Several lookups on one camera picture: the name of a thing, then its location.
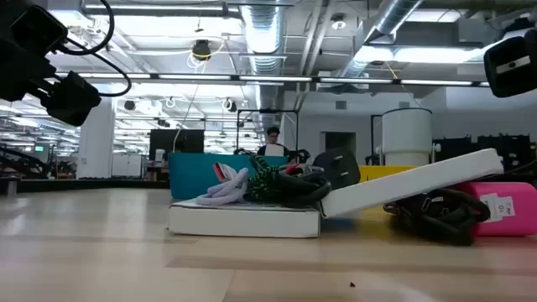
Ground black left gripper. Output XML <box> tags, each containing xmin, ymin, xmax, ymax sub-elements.
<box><xmin>0</xmin><ymin>0</ymin><xmax>102</xmax><ymax>128</ymax></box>

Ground pink charger cube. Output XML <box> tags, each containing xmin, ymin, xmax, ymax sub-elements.
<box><xmin>455</xmin><ymin>180</ymin><xmax>537</xmax><ymax>237</ymax></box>

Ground white labelled box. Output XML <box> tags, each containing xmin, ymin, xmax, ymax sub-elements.
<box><xmin>321</xmin><ymin>148</ymin><xmax>504</xmax><ymax>220</ymax></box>
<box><xmin>167</xmin><ymin>197</ymin><xmax>322</xmax><ymax>239</ymax></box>

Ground plain black cable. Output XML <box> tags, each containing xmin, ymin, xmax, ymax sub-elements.
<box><xmin>383</xmin><ymin>187</ymin><xmax>492</xmax><ymax>247</ymax></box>

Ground black charger plug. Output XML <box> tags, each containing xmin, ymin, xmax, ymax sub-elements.
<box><xmin>312</xmin><ymin>147</ymin><xmax>362</xmax><ymax>190</ymax></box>

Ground lavender white cable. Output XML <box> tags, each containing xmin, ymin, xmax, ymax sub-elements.
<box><xmin>195</xmin><ymin>162</ymin><xmax>251</xmax><ymax>207</ymax></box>

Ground black cable with red tie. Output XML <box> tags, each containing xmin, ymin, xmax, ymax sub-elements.
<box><xmin>274</xmin><ymin>163</ymin><xmax>333</xmax><ymax>208</ymax></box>

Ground green braided cable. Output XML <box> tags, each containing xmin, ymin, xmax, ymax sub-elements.
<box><xmin>246</xmin><ymin>154</ymin><xmax>281</xmax><ymax>203</ymax></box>

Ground small yellow plastic bin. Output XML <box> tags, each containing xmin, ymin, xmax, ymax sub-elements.
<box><xmin>358</xmin><ymin>164</ymin><xmax>417</xmax><ymax>184</ymax></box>

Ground large teal plastic bin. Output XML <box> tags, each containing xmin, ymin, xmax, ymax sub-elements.
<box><xmin>169</xmin><ymin>153</ymin><xmax>289</xmax><ymax>200</ymax></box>

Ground small blue plastic bin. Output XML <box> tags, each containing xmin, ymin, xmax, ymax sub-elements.
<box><xmin>321</xmin><ymin>216</ymin><xmax>354</xmax><ymax>231</ymax></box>

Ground black background cabinets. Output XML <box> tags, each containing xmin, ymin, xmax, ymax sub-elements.
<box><xmin>433</xmin><ymin>133</ymin><xmax>537</xmax><ymax>169</ymax></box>

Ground white square column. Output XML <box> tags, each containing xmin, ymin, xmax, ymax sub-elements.
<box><xmin>76</xmin><ymin>96</ymin><xmax>117</xmax><ymax>180</ymax></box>

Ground white cylindrical container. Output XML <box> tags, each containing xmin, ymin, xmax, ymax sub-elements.
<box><xmin>380</xmin><ymin>107</ymin><xmax>434</xmax><ymax>167</ymax></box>

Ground black monitor screen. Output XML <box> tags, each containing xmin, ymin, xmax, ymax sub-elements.
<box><xmin>149</xmin><ymin>128</ymin><xmax>206</xmax><ymax>165</ymax></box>

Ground black overhead light bar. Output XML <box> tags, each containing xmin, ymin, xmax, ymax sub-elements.
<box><xmin>54</xmin><ymin>72</ymin><xmax>492</xmax><ymax>86</ymax></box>

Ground person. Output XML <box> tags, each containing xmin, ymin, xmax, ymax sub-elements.
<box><xmin>256</xmin><ymin>126</ymin><xmax>291</xmax><ymax>158</ymax></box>

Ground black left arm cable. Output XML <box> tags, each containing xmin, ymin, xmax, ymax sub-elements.
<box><xmin>54</xmin><ymin>0</ymin><xmax>133</xmax><ymax>98</ymax></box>

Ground black hanging ceiling camera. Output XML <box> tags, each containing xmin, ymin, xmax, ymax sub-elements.
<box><xmin>191</xmin><ymin>39</ymin><xmax>212</xmax><ymax>62</ymax></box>

